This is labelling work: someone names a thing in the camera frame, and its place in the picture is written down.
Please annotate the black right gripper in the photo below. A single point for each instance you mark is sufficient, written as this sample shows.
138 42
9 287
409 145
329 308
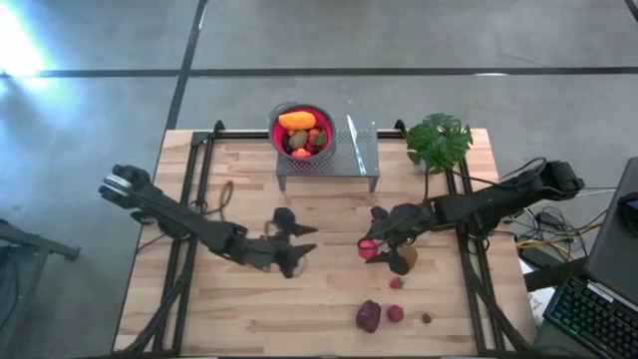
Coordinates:
404 222

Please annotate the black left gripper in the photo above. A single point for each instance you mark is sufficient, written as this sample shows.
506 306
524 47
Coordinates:
269 249

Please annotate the brown kiwi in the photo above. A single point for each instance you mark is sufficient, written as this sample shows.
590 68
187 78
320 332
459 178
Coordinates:
298 140
413 256

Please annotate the red strawberry green leaves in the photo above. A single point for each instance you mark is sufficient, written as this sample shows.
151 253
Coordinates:
319 139
396 283

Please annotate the small round red fruit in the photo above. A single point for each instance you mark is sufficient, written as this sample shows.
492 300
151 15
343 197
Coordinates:
395 313

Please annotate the small orange yellow peach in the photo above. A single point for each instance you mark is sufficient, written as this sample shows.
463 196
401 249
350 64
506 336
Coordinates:
300 153

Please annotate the yellow orange mango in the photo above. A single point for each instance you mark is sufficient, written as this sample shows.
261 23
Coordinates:
296 120

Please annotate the red collapsible bowl grey rim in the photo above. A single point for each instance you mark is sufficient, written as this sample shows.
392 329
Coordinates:
325 118

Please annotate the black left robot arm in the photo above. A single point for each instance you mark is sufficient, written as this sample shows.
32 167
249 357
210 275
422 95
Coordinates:
174 222

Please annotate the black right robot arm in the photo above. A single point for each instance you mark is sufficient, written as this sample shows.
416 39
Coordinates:
498 204

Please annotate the small dark round fruit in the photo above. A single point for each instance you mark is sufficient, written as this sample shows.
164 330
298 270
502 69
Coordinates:
426 318

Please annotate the dark red bell pepper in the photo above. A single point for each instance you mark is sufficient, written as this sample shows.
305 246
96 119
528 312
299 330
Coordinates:
368 316

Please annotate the grey perforated metal stand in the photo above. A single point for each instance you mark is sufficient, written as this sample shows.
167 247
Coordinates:
344 159

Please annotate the green potted plant white pot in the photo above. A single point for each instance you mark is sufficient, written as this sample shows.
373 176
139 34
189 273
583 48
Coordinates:
438 142

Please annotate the white paper sheet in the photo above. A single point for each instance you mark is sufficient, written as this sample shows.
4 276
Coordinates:
538 304

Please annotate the black power adapter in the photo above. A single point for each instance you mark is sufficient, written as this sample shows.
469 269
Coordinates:
549 220

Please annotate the black backlit keyboard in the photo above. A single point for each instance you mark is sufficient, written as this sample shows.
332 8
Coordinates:
593 319

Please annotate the grey laptop lid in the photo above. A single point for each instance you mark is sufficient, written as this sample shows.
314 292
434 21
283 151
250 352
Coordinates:
613 249

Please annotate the black aluminium table frame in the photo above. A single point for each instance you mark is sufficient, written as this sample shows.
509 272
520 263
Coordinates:
239 134

